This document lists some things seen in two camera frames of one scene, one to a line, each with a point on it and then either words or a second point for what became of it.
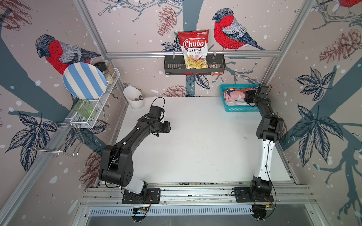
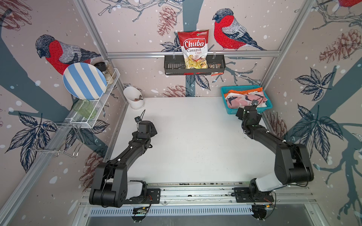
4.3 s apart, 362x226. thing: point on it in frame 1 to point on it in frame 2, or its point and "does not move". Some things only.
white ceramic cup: (134, 96) does not move
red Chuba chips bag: (194, 47) does not move
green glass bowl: (84, 108) does not move
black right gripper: (246, 93) to (240, 111)
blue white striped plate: (84, 80) does not move
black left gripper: (167, 128) to (152, 130)
